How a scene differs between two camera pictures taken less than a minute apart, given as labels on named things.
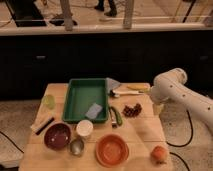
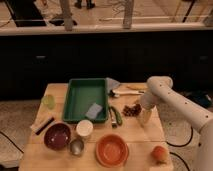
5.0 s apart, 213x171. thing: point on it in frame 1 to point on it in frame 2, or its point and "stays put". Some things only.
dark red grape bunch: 132,112 stays put
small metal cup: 76,147 stays put
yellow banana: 137,86 stays put
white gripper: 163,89 to 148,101
